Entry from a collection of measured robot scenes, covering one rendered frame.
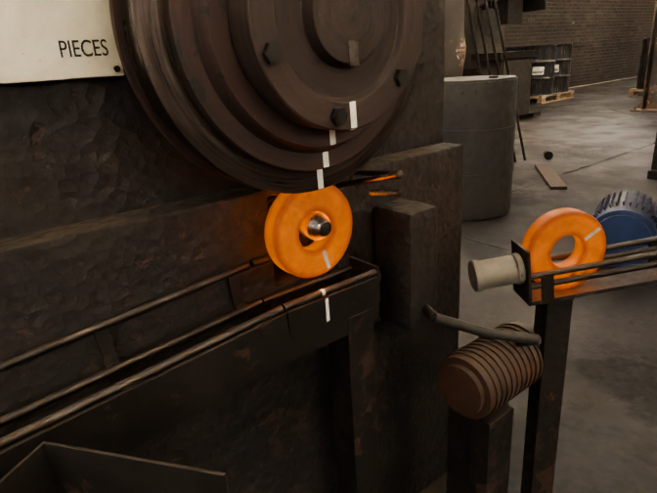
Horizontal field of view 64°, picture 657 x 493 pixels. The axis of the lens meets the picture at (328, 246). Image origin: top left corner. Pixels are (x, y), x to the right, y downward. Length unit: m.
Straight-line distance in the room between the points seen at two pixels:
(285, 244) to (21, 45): 0.42
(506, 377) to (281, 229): 0.51
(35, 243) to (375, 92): 0.48
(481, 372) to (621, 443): 0.83
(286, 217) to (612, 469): 1.20
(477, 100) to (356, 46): 2.75
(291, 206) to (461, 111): 2.71
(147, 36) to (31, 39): 0.16
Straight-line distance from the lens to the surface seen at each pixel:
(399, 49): 0.78
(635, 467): 1.72
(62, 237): 0.76
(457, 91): 3.43
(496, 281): 1.02
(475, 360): 1.02
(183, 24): 0.67
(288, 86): 0.65
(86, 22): 0.79
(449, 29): 5.02
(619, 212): 2.76
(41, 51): 0.77
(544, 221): 1.03
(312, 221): 0.80
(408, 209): 0.96
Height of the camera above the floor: 1.07
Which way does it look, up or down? 20 degrees down
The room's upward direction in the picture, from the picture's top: 4 degrees counter-clockwise
